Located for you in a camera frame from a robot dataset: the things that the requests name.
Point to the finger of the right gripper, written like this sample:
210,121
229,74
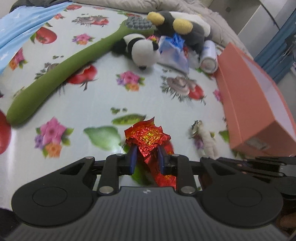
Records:
280,161
252,168

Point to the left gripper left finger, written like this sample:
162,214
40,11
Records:
114,166

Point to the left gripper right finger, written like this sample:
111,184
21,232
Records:
182,168

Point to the red foil tea packets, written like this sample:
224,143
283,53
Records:
148,137

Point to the orange cardboard box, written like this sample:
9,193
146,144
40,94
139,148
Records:
258,119

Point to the fruit print table cloth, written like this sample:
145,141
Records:
87,115

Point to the blue curtain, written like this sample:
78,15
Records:
278,56

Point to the green massage brush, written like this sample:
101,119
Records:
28,101

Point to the white spray can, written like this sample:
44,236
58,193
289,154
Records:
208,57

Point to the blue plastic snack bag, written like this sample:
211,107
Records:
172,53

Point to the grey penguin plush toy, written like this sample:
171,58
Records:
193,29

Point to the beige quilt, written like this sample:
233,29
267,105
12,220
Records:
222,33

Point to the white wardrobe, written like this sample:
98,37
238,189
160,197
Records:
255,22

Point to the light blue bed sheet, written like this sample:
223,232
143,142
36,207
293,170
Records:
20,24

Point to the dark grey blanket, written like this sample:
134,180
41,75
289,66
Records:
38,3

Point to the white fluffy ring keychain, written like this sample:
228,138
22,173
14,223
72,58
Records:
199,131

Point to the panda plush keychain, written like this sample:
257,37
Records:
142,51

